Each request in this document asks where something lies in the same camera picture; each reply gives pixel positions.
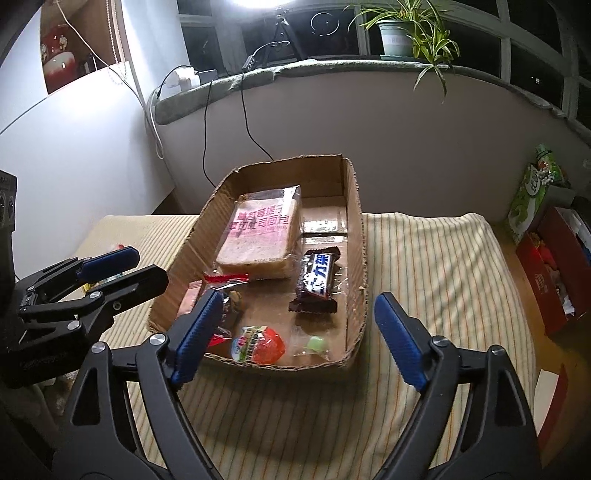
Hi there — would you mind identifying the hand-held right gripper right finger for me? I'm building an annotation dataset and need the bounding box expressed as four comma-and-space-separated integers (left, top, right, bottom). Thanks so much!
369, 292, 539, 480

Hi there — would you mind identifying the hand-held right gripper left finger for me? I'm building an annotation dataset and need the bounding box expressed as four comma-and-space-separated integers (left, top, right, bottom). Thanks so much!
58, 288, 225, 480

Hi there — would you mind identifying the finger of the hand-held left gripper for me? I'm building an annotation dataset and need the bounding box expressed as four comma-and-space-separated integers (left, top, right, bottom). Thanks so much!
18, 265, 168, 342
18, 247, 140, 301

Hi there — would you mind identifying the yellow candy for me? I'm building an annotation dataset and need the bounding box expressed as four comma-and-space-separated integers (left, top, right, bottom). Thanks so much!
83, 272, 125, 291

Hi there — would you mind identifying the pink snack packet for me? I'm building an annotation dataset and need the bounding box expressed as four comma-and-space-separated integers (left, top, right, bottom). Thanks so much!
178, 281, 206, 319

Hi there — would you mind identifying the red twist-wrapped dark candy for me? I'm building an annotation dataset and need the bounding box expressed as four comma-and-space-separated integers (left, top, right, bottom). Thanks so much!
203, 272, 250, 347

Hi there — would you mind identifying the red jelly cup colourful lid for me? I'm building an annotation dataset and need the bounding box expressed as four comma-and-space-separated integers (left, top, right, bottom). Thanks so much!
231, 325, 287, 363

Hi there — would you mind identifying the green candy clear wrapper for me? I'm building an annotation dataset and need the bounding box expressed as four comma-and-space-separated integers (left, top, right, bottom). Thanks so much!
293, 325, 331, 358

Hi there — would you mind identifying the brown chocolate bar blue label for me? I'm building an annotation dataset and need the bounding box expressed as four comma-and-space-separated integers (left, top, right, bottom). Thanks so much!
288, 246, 342, 315

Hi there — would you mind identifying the sliced bread packet pink label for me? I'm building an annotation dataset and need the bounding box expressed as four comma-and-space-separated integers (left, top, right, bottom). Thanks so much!
216, 185, 303, 281

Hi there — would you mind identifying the striped beige blanket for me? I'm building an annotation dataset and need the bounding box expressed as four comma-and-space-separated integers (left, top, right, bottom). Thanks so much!
46, 212, 539, 480

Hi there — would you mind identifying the red cardboard box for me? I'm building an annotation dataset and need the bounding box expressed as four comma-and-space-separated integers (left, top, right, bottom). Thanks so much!
516, 208, 591, 337

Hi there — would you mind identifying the red paper bag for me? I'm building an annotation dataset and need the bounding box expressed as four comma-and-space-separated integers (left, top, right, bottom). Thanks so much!
536, 364, 570, 439

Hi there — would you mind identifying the green snack bag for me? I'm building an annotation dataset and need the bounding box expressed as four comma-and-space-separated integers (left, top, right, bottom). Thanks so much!
508, 144, 573, 243

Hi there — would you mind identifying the white power adapter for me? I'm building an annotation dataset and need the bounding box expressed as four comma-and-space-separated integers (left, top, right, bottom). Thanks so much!
172, 68, 200, 90

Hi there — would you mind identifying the red and white vase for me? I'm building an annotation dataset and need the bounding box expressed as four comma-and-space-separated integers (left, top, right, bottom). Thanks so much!
41, 25, 77, 90

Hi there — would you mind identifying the grey cardboard box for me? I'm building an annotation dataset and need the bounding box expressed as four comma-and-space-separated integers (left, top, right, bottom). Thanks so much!
547, 185, 577, 210

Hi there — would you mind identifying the black tripod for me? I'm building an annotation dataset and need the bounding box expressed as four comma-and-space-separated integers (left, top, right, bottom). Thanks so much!
268, 8, 305, 61

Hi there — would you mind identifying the potted spider plant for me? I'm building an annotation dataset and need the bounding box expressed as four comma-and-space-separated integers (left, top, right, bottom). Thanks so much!
344, 0, 462, 100

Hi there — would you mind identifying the white cable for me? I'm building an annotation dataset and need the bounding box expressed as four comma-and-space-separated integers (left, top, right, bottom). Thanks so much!
53, 0, 164, 160

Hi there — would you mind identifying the black cable with inline switch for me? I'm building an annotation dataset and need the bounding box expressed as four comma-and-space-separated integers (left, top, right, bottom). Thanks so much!
240, 41, 296, 162

